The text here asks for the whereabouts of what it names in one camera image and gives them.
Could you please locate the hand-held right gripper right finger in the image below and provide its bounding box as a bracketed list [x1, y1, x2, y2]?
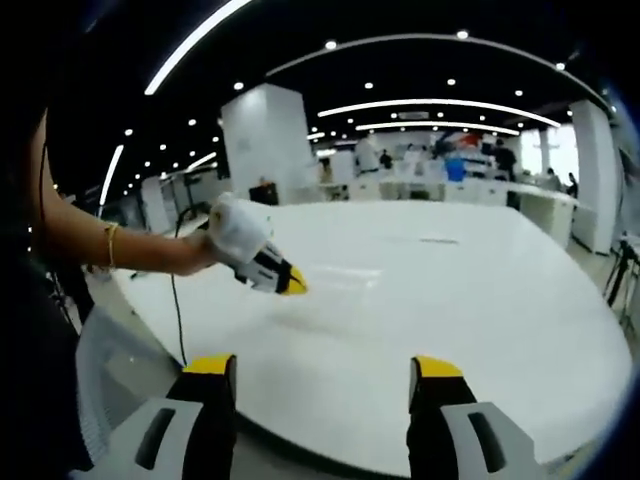
[406, 355, 547, 480]

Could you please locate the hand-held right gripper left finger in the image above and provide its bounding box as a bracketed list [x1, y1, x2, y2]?
[73, 353, 239, 480]

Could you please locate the clear resealable bag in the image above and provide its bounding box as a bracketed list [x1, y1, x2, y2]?
[273, 262, 387, 342]

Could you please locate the black office chair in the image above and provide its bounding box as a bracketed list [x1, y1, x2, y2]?
[248, 180, 280, 207]

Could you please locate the white square pillar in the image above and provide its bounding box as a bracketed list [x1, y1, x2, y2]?
[569, 98, 617, 254]
[141, 177, 172, 235]
[220, 82, 322, 207]

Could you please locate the grey mesh office chair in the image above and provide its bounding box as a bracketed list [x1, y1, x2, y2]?
[74, 304, 184, 474]

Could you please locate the long ceiling light strip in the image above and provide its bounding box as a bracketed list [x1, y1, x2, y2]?
[143, 0, 252, 97]
[98, 143, 125, 207]
[316, 97, 562, 129]

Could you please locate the row of white desks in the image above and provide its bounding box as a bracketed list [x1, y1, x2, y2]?
[319, 177, 581, 237]

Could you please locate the person's dark clothing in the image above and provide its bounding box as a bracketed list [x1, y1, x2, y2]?
[0, 99, 96, 474]

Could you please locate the blue plastic box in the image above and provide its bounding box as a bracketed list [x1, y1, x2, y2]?
[443, 155, 467, 182]

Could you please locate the black tripod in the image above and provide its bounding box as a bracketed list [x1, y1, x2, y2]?
[602, 234, 640, 326]

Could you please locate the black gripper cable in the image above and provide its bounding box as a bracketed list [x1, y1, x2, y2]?
[169, 201, 211, 366]

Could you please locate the gold bracelet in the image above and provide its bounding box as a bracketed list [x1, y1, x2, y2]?
[103, 222, 120, 271]

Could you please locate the red and blue wall graphic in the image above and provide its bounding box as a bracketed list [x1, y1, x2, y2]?
[433, 132, 482, 152]

